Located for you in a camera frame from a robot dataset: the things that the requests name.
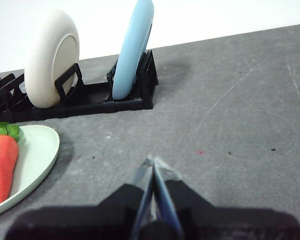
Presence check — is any beige plate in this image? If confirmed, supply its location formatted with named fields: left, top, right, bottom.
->
left=24, top=9, right=80, bottom=109

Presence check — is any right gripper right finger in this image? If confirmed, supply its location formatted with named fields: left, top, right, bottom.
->
left=152, top=157, right=300, bottom=240

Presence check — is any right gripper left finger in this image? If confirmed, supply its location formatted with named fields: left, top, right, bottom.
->
left=4, top=157, right=155, bottom=240

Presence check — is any black plate rack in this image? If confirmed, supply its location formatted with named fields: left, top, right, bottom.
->
left=0, top=49, right=159, bottom=124

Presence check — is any green plate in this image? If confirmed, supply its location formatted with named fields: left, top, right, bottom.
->
left=0, top=124, right=61, bottom=219

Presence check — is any blue plate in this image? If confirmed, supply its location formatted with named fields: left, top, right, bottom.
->
left=112, top=0, right=155, bottom=100

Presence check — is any orange carrot with green leaves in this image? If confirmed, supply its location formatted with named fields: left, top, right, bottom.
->
left=0, top=121, right=23, bottom=208

